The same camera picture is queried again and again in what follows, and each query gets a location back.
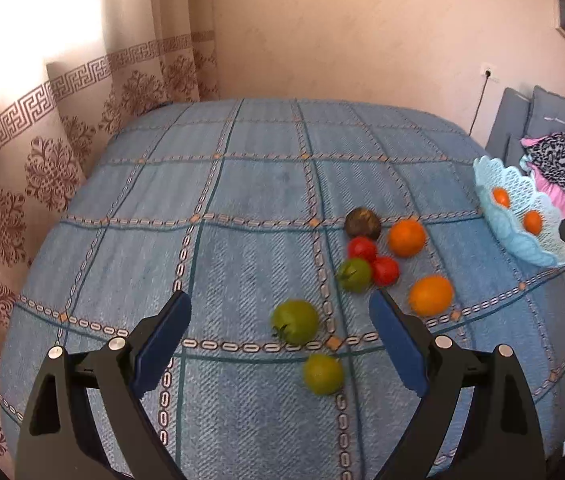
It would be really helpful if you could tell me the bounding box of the white wall socket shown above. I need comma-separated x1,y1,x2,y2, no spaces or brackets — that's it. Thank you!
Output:
480,62,499,82

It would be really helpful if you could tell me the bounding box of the orange tangerine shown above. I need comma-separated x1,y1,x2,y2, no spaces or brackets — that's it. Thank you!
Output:
522,210,543,236
492,188,511,208

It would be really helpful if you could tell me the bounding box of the dark brown round fruit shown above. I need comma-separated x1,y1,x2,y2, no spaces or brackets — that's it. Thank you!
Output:
345,207,383,240

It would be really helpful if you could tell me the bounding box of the large orange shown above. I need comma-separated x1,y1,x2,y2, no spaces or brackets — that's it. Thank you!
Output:
409,274,454,316
387,218,427,258

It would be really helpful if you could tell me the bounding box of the red tomato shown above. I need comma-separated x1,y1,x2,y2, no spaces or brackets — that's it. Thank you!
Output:
348,236,378,263
371,257,401,287

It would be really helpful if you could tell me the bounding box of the light blue lattice basket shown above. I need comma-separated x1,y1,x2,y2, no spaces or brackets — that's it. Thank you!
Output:
473,156,565,268

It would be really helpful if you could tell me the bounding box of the blue patterned bed cover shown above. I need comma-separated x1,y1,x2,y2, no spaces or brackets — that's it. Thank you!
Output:
0,100,565,479

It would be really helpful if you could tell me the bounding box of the black power cable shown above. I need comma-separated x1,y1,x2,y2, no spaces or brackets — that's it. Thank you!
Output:
468,71,492,137

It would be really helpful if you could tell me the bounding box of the large green tomato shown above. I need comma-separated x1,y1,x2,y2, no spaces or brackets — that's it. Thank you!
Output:
270,299,319,347

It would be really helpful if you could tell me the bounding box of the blue grey sofa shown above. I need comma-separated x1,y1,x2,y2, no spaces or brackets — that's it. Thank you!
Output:
485,86,565,167

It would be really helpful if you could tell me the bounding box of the beige patterned curtain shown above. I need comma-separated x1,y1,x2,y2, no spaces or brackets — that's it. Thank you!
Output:
0,0,217,472

